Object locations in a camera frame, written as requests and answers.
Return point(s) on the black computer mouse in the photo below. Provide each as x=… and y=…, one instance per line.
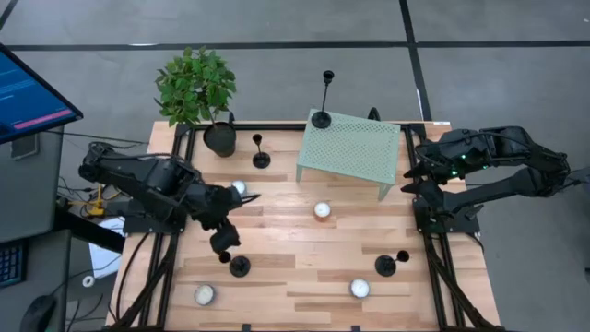
x=39, y=316

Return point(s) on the black aluminium rig frame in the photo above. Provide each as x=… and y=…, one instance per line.
x=272, y=126

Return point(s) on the computer monitor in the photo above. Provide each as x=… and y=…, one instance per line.
x=27, y=101

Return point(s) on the white tape roll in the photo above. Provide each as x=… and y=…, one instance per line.
x=85, y=281

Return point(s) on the white wax candle jar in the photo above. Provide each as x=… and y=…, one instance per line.
x=204, y=294
x=359, y=288

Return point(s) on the short black candlestick holder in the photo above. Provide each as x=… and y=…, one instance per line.
x=261, y=160

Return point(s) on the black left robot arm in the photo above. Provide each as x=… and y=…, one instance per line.
x=152, y=177

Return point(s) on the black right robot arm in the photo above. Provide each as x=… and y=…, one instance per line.
x=507, y=184

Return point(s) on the green perforated metal riser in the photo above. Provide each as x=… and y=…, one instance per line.
x=364, y=152

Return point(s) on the office desk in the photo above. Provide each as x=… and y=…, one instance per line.
x=32, y=193

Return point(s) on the tall black candlestick holder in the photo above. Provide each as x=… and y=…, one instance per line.
x=321, y=120

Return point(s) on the black keyboard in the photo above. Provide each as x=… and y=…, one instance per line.
x=11, y=263

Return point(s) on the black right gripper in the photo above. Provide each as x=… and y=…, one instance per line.
x=444, y=159

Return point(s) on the potted green plant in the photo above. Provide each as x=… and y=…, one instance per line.
x=196, y=87

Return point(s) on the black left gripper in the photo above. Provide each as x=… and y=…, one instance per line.
x=216, y=205

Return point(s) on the white paper sheet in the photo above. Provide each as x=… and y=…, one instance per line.
x=103, y=258

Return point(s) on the black desk support beam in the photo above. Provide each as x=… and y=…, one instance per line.
x=87, y=230

